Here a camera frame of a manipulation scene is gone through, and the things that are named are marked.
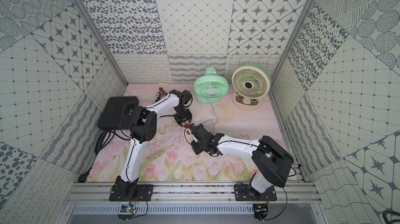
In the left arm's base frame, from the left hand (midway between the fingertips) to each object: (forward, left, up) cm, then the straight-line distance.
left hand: (188, 122), depth 99 cm
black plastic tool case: (+2, +44, +7) cm, 45 cm away
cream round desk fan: (+13, -38, +23) cm, 47 cm away
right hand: (-16, -7, +3) cm, 18 cm away
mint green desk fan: (+13, -14, +20) cm, 27 cm away
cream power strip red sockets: (-9, -2, +3) cm, 10 cm away
